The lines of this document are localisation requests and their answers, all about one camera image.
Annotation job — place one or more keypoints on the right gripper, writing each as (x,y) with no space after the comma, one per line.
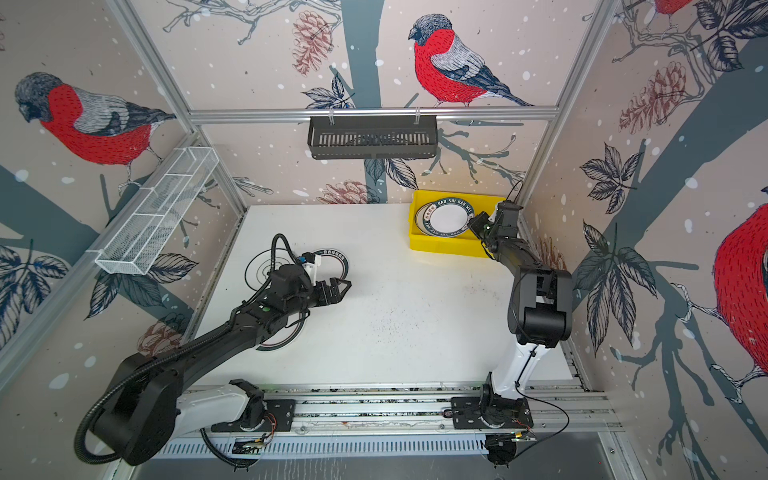
(478,222)

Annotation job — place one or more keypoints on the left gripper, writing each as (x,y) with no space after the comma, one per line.
(327,299)

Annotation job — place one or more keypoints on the white plate green rim lettered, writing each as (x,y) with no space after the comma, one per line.
(446,217)

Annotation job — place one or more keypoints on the white plate black cloud outline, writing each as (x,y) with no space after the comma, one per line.
(257,270)

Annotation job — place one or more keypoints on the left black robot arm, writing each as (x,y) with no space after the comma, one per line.
(140,412)

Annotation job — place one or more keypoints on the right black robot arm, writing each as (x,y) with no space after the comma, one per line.
(539,315)

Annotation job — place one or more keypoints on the yellow plastic bin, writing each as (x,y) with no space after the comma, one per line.
(466,244)

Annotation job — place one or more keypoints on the white plate red green rim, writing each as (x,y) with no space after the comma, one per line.
(293,331)

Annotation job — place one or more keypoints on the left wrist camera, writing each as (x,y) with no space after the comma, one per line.
(310,262)

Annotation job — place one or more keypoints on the aluminium rail frame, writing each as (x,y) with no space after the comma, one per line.
(422,410)

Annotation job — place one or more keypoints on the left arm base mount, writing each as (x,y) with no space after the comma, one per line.
(265,417)

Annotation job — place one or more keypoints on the black hanging wire basket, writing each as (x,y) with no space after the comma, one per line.
(373,137)

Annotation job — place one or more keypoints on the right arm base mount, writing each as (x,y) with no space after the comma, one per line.
(490,411)

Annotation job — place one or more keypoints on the white wire mesh shelf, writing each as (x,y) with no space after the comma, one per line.
(141,238)

